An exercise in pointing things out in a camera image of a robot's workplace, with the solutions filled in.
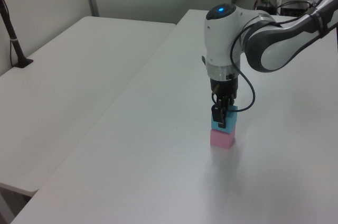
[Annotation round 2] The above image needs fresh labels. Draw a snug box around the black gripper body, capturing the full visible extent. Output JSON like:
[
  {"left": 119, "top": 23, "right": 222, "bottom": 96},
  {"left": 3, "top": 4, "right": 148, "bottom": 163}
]
[{"left": 210, "top": 74, "right": 240, "bottom": 100}]

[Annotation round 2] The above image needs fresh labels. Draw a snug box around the blue cube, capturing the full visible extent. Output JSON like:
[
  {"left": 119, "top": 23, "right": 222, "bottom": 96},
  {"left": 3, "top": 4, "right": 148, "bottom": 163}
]
[{"left": 210, "top": 105, "right": 238, "bottom": 134}]

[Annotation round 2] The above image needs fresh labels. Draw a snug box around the pink cube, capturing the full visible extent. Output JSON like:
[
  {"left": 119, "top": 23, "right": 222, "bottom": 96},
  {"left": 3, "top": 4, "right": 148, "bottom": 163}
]
[{"left": 210, "top": 128, "right": 236, "bottom": 148}]

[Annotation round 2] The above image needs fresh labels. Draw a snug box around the small black box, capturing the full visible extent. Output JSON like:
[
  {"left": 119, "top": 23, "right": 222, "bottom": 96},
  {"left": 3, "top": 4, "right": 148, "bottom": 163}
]
[{"left": 256, "top": 5, "right": 275, "bottom": 14}]

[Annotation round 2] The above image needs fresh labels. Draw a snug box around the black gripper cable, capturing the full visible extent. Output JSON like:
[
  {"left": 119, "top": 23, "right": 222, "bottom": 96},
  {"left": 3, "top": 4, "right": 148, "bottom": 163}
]
[{"left": 229, "top": 10, "right": 328, "bottom": 113}]

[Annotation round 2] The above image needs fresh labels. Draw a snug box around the black electronics unit with cables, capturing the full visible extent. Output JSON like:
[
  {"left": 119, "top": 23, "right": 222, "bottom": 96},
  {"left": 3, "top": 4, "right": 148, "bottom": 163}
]
[{"left": 279, "top": 1, "right": 311, "bottom": 17}]

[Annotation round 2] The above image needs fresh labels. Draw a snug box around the black camera stand pole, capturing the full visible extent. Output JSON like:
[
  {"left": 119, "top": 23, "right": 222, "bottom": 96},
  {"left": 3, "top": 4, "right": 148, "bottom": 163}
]
[{"left": 0, "top": 0, "right": 34, "bottom": 69}]

